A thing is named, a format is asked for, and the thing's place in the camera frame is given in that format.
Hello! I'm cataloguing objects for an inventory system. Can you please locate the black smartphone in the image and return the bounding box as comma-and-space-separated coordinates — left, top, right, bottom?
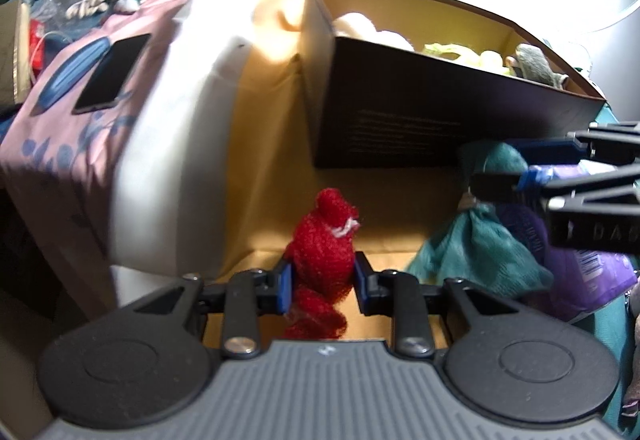
71, 33, 152, 115

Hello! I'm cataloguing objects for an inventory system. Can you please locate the red knitted cloth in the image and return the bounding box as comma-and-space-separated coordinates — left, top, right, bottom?
282, 187, 361, 341

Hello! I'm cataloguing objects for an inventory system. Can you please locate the gold paper gift bag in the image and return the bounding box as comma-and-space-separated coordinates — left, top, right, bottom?
0, 0, 33, 113

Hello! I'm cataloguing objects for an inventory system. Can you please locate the yellow white teal striped sheet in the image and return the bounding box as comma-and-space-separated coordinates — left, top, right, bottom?
107, 0, 640, 436

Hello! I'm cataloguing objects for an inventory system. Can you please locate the white power cable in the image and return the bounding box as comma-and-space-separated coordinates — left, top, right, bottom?
580, 7, 640, 33

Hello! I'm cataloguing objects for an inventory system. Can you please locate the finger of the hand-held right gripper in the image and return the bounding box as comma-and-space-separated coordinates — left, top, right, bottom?
505, 120, 640, 167
470, 164, 640, 253

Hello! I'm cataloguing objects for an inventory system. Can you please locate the white towel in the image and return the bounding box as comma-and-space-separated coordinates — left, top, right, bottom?
332, 12, 416, 53

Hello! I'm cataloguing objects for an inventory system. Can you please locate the white glove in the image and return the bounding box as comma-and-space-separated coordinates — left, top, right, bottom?
65, 0, 113, 20

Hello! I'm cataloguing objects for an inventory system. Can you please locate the teal mesh bath pouf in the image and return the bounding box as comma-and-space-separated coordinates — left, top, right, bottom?
405, 142, 553, 301

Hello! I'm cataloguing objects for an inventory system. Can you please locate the purple plastic packet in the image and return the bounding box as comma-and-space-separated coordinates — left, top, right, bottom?
500, 164, 640, 323

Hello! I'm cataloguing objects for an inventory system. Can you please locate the red packet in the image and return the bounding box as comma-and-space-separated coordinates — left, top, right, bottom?
27, 18, 46, 70

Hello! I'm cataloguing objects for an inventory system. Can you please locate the grey fuzzy sock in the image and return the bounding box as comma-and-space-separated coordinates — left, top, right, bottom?
505, 44, 571, 88

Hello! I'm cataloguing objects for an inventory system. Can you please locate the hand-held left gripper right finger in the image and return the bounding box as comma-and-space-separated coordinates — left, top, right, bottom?
353, 252, 521, 358

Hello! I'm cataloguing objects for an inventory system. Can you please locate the dark cardboard box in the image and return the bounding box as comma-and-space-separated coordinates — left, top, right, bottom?
300, 0, 608, 171

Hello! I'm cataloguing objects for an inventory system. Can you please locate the pink floral bedding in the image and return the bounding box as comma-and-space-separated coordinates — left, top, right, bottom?
0, 0, 196, 271

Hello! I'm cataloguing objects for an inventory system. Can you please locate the light green cloth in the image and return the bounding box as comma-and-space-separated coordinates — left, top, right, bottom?
422, 42, 501, 70

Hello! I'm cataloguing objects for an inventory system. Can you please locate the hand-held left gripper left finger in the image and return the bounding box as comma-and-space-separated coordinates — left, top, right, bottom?
125, 261, 294, 361

